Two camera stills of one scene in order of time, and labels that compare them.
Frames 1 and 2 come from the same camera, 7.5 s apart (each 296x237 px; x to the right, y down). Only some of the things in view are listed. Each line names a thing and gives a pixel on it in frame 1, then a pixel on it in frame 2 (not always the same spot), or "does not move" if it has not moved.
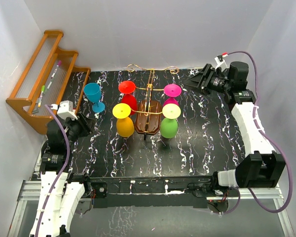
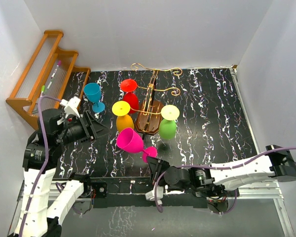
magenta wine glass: (171, 91) → (128, 139)
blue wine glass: (92, 91) does not move
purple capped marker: (55, 69) does not move
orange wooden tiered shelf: (50, 78) does not move
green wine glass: (168, 125) does not move
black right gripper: (202, 79) → (156, 166)
